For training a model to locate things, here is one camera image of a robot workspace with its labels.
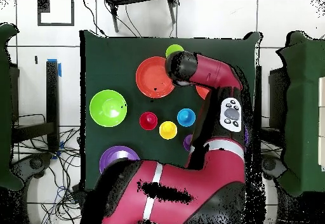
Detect orange plastic bowl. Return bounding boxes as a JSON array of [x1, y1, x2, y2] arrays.
[[135, 56, 176, 100], [195, 85, 211, 100]]

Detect green plastic cup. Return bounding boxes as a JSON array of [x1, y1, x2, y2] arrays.
[[165, 44, 185, 58]]

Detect white box stack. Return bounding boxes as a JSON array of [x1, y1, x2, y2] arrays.
[[317, 76, 325, 171]]

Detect red plastic cup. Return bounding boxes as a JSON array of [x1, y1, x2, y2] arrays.
[[138, 111, 159, 131]]

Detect yellow plastic cup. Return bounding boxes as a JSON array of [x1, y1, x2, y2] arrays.
[[159, 121, 178, 140]]

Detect blue plastic cup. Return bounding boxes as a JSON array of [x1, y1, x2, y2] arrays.
[[176, 108, 197, 128]]

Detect purple plastic cup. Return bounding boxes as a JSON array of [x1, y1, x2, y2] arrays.
[[183, 134, 194, 152]]

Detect green plastic bowl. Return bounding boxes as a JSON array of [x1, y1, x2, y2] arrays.
[[89, 89, 128, 128]]

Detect dark green tablecloth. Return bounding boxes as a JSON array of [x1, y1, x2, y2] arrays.
[[79, 29, 262, 194]]

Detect black beam with blue tape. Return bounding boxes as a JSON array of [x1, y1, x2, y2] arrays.
[[46, 58, 62, 152]]

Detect black power box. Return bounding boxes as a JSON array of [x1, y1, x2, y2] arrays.
[[71, 185, 89, 204]]

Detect black chair base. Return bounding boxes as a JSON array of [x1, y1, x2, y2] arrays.
[[11, 152, 53, 181], [260, 155, 288, 180]]

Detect green cloth covered table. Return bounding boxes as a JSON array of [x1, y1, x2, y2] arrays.
[[0, 22, 24, 191], [276, 30, 325, 197]]

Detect tangle of cables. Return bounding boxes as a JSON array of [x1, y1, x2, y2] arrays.
[[11, 127, 87, 224]]

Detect black square frame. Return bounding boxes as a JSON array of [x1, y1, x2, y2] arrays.
[[37, 0, 75, 27]]

